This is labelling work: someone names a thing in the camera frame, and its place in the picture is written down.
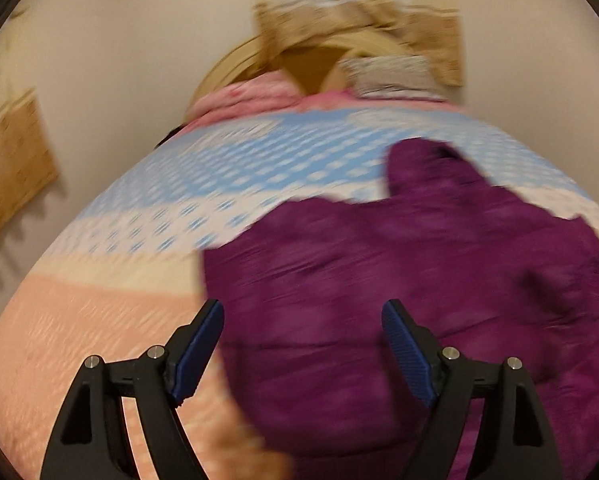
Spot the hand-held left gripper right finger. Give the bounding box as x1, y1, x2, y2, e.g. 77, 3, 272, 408
382, 299, 563, 480

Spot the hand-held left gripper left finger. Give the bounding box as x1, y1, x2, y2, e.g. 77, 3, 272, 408
40, 299, 225, 480

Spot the folded pink blanket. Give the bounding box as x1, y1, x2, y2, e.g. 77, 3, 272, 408
188, 71, 305, 121

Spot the purple fleece garment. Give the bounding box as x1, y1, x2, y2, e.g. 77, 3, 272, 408
201, 139, 599, 480

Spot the grey patterned pillow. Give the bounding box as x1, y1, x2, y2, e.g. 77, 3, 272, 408
338, 55, 447, 102

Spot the polka dot bed sheet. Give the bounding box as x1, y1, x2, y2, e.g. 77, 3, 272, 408
0, 97, 599, 480

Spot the beige patterned curtain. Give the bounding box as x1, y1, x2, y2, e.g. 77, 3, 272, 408
247, 0, 465, 86
0, 0, 60, 261

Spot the wooden headboard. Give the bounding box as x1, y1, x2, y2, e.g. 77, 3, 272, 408
194, 30, 415, 106

